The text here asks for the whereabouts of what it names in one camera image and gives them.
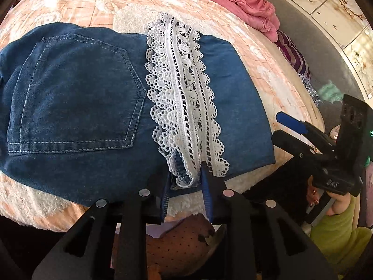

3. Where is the beige bed sheet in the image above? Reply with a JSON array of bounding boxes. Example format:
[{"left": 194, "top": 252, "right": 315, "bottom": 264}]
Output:
[{"left": 245, "top": 29, "right": 325, "bottom": 130}]

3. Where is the orange dotted clothing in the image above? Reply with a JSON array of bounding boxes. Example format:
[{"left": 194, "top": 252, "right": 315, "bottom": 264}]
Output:
[{"left": 114, "top": 213, "right": 226, "bottom": 278}]

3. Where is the blue denim pants lace trim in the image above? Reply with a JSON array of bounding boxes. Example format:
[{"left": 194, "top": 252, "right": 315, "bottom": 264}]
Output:
[{"left": 0, "top": 12, "right": 276, "bottom": 206}]

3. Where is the blue patterned cloth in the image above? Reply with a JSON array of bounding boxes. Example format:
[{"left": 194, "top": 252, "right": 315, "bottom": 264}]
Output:
[{"left": 299, "top": 73, "right": 321, "bottom": 107}]

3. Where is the pink duvet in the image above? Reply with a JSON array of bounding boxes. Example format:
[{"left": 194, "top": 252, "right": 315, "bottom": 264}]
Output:
[{"left": 23, "top": 0, "right": 280, "bottom": 42}]

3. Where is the person's right forearm green sleeve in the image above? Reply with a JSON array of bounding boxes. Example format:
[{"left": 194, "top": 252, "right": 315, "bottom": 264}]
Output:
[{"left": 310, "top": 195, "right": 373, "bottom": 275}]

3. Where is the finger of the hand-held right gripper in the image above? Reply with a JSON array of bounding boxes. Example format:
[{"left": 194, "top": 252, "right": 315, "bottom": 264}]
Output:
[
  {"left": 272, "top": 129, "right": 336, "bottom": 170},
  {"left": 275, "top": 111, "right": 336, "bottom": 153}
]

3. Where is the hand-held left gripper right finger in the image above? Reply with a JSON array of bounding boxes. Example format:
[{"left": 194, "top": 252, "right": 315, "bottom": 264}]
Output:
[{"left": 200, "top": 161, "right": 338, "bottom": 280}]

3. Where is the blossom wall painting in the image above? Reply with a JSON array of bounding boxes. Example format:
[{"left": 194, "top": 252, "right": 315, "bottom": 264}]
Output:
[{"left": 283, "top": 0, "right": 373, "bottom": 100}]

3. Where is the teal cloth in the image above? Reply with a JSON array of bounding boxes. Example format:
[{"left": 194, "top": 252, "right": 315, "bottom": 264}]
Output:
[{"left": 319, "top": 81, "right": 344, "bottom": 103}]

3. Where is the peach printed fleece blanket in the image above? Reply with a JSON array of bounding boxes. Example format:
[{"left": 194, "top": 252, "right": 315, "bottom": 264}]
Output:
[{"left": 0, "top": 0, "right": 325, "bottom": 231}]

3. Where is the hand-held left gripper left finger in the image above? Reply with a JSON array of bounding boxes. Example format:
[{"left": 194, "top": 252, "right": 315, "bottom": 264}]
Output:
[{"left": 31, "top": 175, "right": 173, "bottom": 280}]

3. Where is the person's right hand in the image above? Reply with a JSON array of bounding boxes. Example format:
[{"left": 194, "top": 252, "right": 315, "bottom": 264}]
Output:
[{"left": 307, "top": 179, "right": 357, "bottom": 219}]

